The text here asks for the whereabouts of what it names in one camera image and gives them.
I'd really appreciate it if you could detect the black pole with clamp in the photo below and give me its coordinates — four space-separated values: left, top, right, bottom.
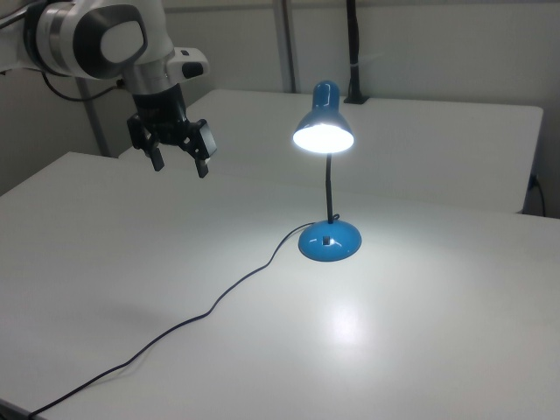
343 0 371 105

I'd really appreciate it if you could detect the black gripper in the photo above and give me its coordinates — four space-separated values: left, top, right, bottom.
126 82 219 179

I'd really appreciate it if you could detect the grey wall partition post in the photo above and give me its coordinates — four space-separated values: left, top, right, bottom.
272 0 299 94
77 78 111 158

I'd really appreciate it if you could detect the black robot wrist cable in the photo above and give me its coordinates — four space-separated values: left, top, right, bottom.
41 72 128 102

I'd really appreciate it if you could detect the blue gooseneck desk lamp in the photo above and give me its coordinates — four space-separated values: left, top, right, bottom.
290 80 363 264

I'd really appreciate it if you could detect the thin black lamp cable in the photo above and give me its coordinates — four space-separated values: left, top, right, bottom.
26 213 343 417

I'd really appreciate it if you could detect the black cable at wall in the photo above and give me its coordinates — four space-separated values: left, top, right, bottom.
529 173 548 217

